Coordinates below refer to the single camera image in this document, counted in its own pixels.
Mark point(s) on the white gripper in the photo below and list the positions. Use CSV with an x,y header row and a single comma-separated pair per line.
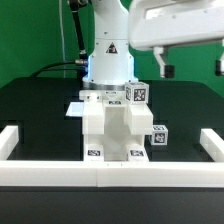
x,y
155,23

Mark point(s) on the white chair back piece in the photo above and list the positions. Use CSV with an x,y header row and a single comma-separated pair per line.
x,y
104,111

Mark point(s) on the white chair seat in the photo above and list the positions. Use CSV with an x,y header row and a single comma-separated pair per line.
x,y
106,135

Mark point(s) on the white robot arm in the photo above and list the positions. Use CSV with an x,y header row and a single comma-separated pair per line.
x,y
110,65

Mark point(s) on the white sheet with tags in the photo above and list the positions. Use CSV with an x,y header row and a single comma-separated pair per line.
x,y
75,109

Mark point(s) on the white U-shaped fence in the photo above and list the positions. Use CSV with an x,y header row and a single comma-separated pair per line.
x,y
103,174

